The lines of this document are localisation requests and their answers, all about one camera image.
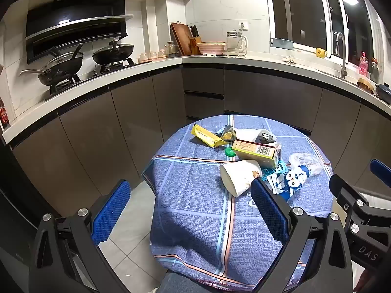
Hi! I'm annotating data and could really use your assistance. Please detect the glass electric kettle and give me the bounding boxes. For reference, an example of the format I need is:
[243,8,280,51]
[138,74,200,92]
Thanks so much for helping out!
[226,30,249,56]

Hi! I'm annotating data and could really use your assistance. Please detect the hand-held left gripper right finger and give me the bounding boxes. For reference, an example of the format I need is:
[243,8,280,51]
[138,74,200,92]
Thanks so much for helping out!
[250,178,355,293]

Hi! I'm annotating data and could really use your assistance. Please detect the black wok with lid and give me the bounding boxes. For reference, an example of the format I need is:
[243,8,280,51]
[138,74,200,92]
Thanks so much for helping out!
[20,43,84,86]

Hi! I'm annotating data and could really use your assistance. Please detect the white paper tissue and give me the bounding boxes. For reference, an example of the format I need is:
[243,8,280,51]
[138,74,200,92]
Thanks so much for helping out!
[235,128,277,145]

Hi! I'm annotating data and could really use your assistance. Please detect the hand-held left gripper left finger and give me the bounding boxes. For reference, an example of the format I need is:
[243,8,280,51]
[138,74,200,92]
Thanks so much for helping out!
[29,179,132,293]

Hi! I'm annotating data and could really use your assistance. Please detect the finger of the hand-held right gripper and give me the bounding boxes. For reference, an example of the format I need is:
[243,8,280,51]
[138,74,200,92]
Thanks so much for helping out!
[329,174,391,245]
[369,159,391,187]

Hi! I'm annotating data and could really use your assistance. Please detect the yellow snack packet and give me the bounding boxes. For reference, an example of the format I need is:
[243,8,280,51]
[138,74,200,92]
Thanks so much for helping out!
[191,124,229,149]

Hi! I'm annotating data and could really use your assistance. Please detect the black gas stove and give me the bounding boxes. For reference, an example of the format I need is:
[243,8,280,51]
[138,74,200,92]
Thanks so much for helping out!
[45,58,137,99]

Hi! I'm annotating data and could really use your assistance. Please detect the steel kitchen faucet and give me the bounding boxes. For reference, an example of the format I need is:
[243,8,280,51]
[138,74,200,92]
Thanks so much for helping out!
[333,32,349,79]

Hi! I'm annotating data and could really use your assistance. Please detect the blue cartoon wrapper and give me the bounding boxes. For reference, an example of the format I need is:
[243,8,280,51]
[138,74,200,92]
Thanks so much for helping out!
[266,164,312,202]

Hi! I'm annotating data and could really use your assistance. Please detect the white paper cup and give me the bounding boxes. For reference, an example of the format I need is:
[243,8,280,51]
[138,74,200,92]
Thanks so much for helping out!
[220,159,262,198]

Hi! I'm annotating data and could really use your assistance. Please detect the clear plastic bag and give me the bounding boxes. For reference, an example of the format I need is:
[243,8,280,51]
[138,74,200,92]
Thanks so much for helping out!
[289,153,323,178]

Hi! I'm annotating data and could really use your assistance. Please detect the brown kitchen base cabinets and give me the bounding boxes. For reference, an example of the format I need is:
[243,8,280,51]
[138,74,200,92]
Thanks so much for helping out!
[9,64,391,220]

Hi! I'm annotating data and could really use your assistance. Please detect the red sauce bottle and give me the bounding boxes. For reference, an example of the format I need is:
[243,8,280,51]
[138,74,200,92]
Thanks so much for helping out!
[0,98,11,129]

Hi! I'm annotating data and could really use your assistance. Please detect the grey wrapper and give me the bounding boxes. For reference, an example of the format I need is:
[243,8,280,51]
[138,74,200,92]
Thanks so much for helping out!
[215,125,238,142]

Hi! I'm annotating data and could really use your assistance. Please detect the brown bowl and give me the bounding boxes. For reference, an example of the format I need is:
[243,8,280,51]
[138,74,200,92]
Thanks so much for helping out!
[357,78,375,94]

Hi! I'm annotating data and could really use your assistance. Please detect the yellow-green cardboard box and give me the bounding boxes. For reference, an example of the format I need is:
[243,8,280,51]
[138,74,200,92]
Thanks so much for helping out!
[231,139,282,169]

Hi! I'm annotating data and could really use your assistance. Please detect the black frying pan with lid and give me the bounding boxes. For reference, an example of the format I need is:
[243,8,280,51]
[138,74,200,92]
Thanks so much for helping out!
[92,37,135,65]

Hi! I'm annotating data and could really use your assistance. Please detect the black range hood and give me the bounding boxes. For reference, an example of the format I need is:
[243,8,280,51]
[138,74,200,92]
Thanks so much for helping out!
[26,0,134,64]

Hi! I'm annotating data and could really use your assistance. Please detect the blue plaid tablecloth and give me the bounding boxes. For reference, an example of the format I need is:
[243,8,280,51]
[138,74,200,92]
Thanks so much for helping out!
[142,114,333,285]

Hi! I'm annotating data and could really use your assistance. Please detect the blue cooking pot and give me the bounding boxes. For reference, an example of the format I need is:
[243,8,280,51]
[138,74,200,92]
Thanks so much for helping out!
[375,82,391,105]

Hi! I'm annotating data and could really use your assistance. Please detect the wooden knife block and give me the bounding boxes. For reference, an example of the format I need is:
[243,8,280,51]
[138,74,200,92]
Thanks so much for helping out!
[189,25,203,55]

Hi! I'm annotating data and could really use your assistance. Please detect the wooden cutting board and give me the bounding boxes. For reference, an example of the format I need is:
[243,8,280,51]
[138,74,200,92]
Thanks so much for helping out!
[170,22,192,56]

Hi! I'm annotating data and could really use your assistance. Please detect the dark kitchen window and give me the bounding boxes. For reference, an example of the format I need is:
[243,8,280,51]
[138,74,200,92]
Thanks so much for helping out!
[266,0,382,68]

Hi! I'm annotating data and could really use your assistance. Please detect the glass teapot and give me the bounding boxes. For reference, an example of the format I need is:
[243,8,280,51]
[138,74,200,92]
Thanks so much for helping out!
[165,41,181,58]

